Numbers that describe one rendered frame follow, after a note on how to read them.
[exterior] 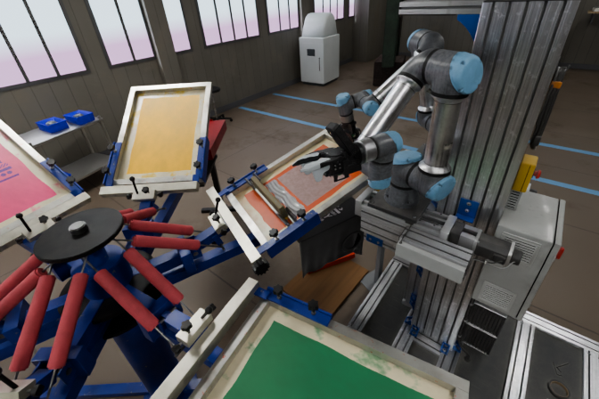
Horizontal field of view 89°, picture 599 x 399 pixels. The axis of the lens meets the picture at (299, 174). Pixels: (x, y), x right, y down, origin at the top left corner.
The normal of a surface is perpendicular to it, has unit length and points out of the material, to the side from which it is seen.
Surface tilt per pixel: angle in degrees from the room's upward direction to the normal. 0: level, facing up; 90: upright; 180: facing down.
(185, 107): 32
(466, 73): 83
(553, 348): 0
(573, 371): 0
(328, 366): 0
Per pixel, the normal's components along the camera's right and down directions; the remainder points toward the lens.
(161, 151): -0.04, -0.44
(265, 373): -0.06, -0.85
